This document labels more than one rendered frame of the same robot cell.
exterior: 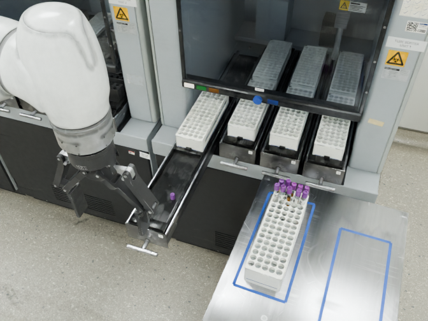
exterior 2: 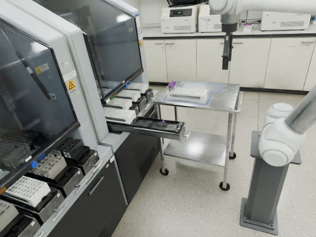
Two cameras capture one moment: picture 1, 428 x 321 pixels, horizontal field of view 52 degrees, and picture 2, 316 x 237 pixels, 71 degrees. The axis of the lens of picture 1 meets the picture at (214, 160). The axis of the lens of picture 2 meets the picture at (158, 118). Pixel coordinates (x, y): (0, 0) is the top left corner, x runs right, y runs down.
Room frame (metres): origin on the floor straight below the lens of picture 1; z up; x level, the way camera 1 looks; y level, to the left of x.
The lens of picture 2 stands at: (0.82, 1.37, 1.61)
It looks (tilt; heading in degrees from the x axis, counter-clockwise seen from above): 32 degrees down; 275
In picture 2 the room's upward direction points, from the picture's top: 7 degrees counter-clockwise
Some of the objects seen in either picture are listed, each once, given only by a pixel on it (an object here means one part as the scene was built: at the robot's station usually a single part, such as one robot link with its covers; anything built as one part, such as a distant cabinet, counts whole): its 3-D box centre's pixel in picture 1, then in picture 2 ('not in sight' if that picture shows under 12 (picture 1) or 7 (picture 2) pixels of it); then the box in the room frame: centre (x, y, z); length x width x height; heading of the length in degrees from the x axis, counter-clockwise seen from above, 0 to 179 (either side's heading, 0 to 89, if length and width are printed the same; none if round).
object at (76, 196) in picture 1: (78, 200); (225, 63); (0.54, 0.26, 1.23); 0.03 x 0.01 x 0.07; 159
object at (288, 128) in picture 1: (292, 117); (122, 95); (1.23, -0.29, 0.83); 0.30 x 0.10 x 0.06; 160
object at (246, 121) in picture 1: (251, 109); (112, 104); (1.29, -0.15, 0.83); 0.30 x 0.10 x 0.06; 160
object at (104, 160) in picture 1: (94, 158); (228, 32); (0.51, 0.20, 1.36); 0.08 x 0.07 x 0.09; 69
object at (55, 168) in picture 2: not in sight; (56, 168); (1.44, 0.55, 0.85); 0.12 x 0.02 x 0.06; 70
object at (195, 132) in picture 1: (204, 118); (114, 115); (1.24, 0.03, 0.83); 0.30 x 0.10 x 0.06; 160
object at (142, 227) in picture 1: (142, 218); (228, 54); (0.49, 0.13, 1.23); 0.03 x 0.01 x 0.07; 159
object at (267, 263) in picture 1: (278, 235); (186, 94); (0.71, -0.17, 0.85); 0.30 x 0.10 x 0.06; 157
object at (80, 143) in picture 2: (107, 92); (75, 149); (1.39, 0.41, 0.85); 0.12 x 0.02 x 0.06; 70
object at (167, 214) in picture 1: (186, 162); (138, 125); (1.07, 0.10, 0.78); 0.73 x 0.14 x 0.09; 160
